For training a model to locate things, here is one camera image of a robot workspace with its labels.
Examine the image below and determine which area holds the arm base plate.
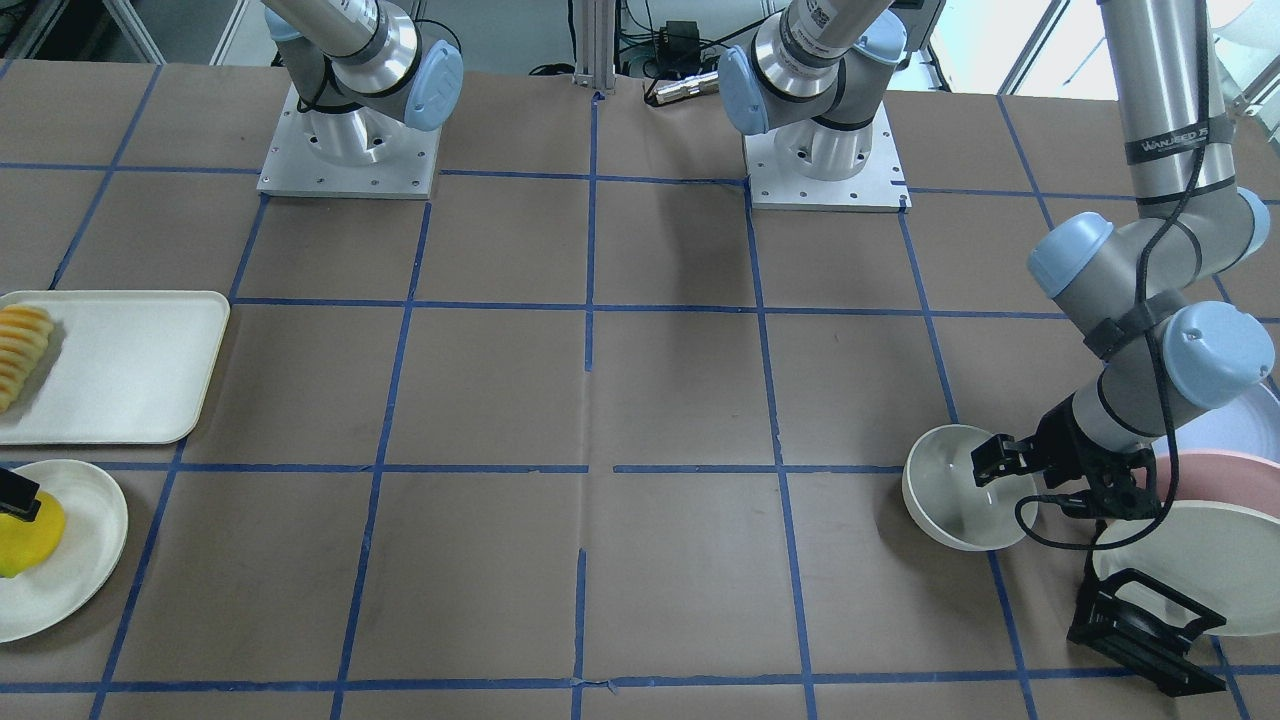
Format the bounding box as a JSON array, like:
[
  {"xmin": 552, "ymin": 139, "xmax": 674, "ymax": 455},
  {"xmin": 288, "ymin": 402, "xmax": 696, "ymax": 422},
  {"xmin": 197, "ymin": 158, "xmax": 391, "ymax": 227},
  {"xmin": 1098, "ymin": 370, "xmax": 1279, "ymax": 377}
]
[
  {"xmin": 257, "ymin": 87, "xmax": 442, "ymax": 200},
  {"xmin": 742, "ymin": 105, "xmax": 913, "ymax": 213}
]

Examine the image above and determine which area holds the yellow lemon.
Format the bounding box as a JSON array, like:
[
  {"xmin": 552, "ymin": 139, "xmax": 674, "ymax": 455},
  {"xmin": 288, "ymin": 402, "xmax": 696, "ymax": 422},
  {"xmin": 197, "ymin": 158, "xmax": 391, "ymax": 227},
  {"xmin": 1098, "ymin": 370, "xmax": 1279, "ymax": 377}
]
[{"xmin": 1, "ymin": 489, "xmax": 67, "ymax": 579}]

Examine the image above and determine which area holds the black dish rack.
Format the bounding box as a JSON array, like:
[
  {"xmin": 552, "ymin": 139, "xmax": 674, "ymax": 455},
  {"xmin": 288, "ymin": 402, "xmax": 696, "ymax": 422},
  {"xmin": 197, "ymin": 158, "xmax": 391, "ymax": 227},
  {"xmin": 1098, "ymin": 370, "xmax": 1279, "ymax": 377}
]
[{"xmin": 1060, "ymin": 483, "xmax": 1226, "ymax": 697}]

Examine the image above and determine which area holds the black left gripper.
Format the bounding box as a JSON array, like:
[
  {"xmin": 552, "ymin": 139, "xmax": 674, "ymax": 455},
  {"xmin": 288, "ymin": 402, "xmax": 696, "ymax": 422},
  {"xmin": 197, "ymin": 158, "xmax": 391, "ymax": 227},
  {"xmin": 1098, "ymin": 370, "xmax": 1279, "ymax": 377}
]
[{"xmin": 970, "ymin": 396, "xmax": 1161, "ymax": 520}]

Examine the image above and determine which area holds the sliced yellow fruit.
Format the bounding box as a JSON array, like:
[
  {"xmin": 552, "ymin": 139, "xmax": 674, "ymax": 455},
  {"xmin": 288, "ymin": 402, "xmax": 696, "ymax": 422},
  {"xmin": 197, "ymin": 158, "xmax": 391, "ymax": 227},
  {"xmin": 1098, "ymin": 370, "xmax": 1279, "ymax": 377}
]
[{"xmin": 1, "ymin": 304, "xmax": 56, "ymax": 413}]

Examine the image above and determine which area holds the cream rectangular tray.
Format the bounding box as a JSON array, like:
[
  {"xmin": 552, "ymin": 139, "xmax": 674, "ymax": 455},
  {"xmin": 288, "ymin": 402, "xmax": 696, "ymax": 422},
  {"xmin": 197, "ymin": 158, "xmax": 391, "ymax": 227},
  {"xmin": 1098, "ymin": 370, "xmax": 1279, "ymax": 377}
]
[{"xmin": 1, "ymin": 290, "xmax": 230, "ymax": 446}]

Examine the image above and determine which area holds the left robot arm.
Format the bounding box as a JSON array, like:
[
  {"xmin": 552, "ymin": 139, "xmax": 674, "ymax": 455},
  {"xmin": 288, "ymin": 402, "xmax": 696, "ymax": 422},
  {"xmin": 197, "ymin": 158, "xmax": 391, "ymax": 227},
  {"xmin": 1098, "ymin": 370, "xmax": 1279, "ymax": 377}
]
[{"xmin": 716, "ymin": 1, "xmax": 1275, "ymax": 520}]

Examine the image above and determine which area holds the cream plate in rack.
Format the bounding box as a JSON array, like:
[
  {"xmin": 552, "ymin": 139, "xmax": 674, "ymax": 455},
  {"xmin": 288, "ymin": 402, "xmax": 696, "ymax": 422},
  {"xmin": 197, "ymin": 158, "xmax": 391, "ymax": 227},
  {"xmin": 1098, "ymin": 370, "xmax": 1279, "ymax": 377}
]
[{"xmin": 1091, "ymin": 500, "xmax": 1279, "ymax": 637}]

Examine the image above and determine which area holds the white bowl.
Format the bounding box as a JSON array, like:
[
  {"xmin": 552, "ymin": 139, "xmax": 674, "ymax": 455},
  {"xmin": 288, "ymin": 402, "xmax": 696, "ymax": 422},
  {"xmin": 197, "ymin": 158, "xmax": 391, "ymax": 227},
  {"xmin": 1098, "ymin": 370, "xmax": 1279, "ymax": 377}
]
[{"xmin": 901, "ymin": 424, "xmax": 1037, "ymax": 552}]

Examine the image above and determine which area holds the cream round plate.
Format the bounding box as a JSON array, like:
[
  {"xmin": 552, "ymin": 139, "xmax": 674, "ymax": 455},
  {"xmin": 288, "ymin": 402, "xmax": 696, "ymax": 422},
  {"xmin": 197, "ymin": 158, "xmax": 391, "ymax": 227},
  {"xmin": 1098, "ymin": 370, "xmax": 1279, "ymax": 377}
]
[{"xmin": 1, "ymin": 459, "xmax": 129, "ymax": 643}]

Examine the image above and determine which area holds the pink plate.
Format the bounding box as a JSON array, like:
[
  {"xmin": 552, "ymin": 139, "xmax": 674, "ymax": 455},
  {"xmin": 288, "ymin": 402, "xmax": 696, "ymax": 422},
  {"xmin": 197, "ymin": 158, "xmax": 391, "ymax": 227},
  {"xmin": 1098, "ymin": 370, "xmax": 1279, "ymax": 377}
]
[{"xmin": 1175, "ymin": 448, "xmax": 1279, "ymax": 516}]

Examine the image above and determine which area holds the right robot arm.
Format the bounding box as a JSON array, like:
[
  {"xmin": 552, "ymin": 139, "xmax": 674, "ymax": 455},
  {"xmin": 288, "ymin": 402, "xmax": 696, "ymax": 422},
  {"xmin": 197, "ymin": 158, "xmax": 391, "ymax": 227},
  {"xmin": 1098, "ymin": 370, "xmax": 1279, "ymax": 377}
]
[{"xmin": 3, "ymin": 1, "xmax": 463, "ymax": 447}]

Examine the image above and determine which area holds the aluminium frame post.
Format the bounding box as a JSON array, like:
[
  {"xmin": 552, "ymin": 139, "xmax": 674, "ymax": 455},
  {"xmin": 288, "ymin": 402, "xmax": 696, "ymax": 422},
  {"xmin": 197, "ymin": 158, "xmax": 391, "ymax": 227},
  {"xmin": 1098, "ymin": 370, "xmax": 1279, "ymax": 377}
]
[{"xmin": 570, "ymin": 0, "xmax": 620, "ymax": 97}]

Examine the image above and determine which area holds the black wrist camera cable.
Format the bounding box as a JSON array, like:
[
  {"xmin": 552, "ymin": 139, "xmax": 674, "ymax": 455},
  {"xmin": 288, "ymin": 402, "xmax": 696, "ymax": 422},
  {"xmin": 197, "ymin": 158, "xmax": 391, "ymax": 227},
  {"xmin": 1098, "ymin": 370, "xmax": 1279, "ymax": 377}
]
[{"xmin": 1014, "ymin": 0, "xmax": 1213, "ymax": 553}]

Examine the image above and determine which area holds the blue plate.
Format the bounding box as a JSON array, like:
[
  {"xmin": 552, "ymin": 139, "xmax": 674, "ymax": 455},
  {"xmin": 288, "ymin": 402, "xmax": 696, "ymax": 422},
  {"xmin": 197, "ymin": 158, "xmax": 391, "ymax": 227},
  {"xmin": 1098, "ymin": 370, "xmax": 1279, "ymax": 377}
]
[{"xmin": 1175, "ymin": 383, "xmax": 1279, "ymax": 462}]

